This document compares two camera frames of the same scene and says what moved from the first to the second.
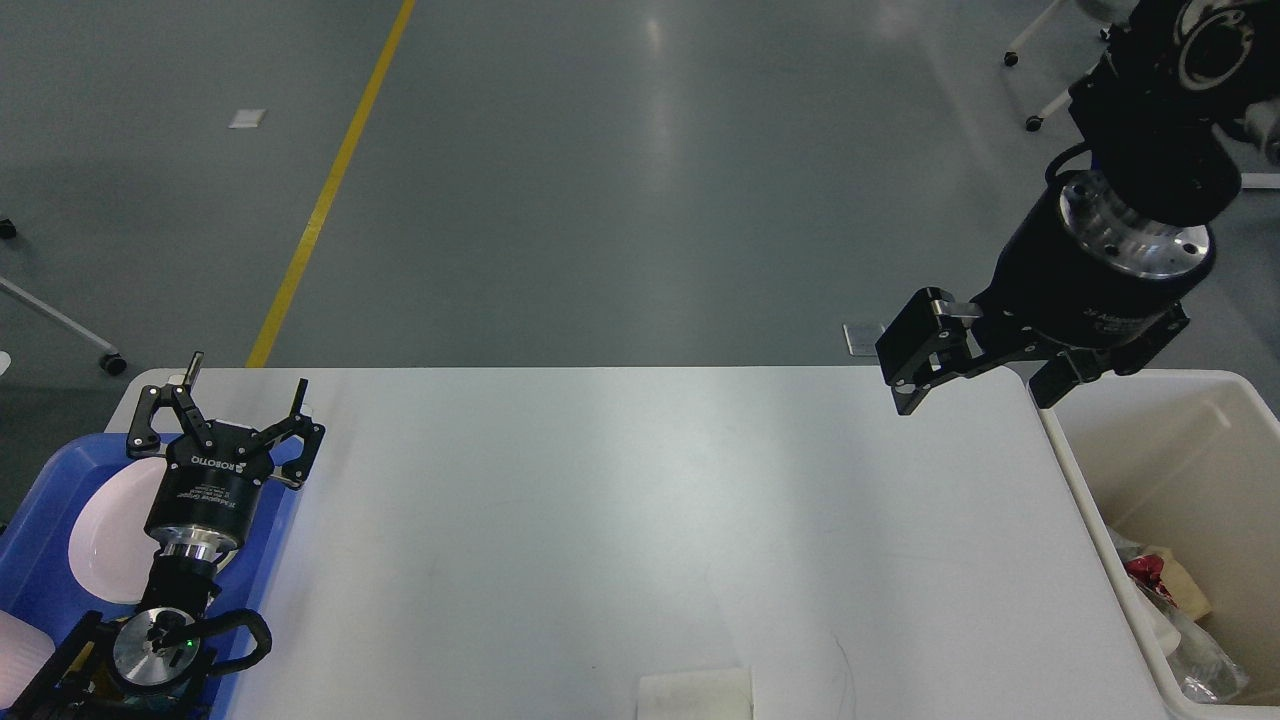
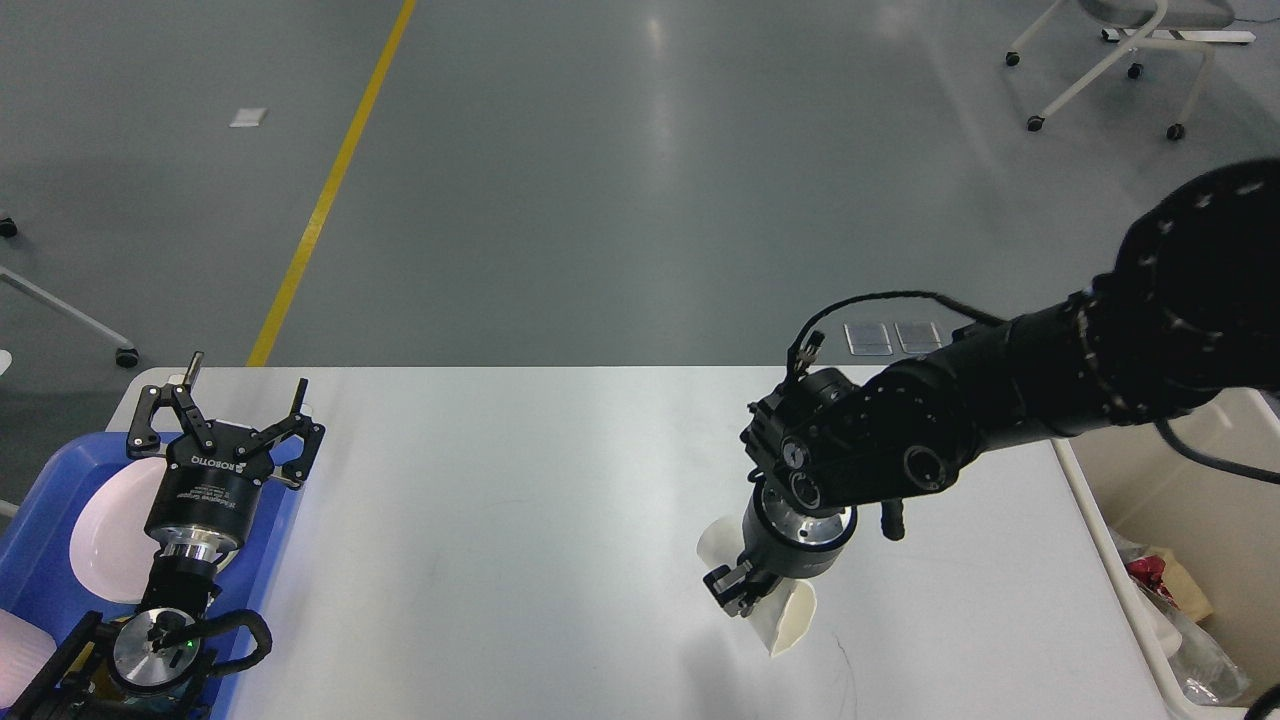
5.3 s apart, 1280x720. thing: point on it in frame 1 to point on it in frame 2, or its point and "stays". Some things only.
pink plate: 110,551 stays
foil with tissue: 1202,669 stays
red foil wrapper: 1148,568 stays
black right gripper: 1078,273 to 788,543
